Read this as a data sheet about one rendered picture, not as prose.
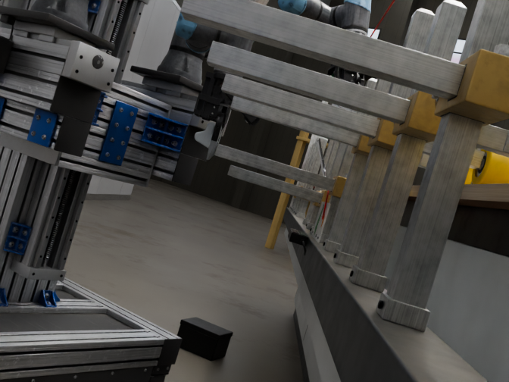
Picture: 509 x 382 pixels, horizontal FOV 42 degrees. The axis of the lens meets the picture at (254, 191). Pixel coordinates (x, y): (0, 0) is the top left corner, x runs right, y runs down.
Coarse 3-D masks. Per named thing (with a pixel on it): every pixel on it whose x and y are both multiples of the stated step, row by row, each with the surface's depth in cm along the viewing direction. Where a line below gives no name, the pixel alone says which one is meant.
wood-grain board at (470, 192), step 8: (464, 184) 115; (472, 184) 111; (480, 184) 106; (488, 184) 103; (496, 184) 99; (504, 184) 95; (416, 192) 152; (464, 192) 114; (472, 192) 109; (480, 192) 105; (488, 192) 101; (496, 192) 98; (504, 192) 94; (408, 200) 180; (464, 200) 114; (472, 200) 109; (480, 200) 104; (488, 200) 100; (496, 200) 97; (504, 200) 93; (504, 208) 105
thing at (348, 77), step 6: (330, 66) 181; (336, 66) 179; (330, 72) 182; (336, 72) 177; (342, 72) 177; (348, 72) 177; (354, 72) 177; (342, 78) 177; (348, 78) 177; (354, 78) 178
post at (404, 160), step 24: (432, 24) 94; (456, 24) 91; (432, 48) 91; (408, 144) 92; (408, 168) 92; (384, 192) 92; (408, 192) 92; (384, 216) 92; (384, 240) 92; (360, 264) 93; (384, 264) 92
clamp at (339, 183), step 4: (336, 180) 159; (340, 180) 159; (344, 180) 159; (336, 184) 159; (340, 184) 159; (344, 184) 159; (336, 188) 159; (340, 188) 159; (332, 192) 162; (336, 192) 159; (340, 192) 159; (336, 196) 160; (340, 196) 159
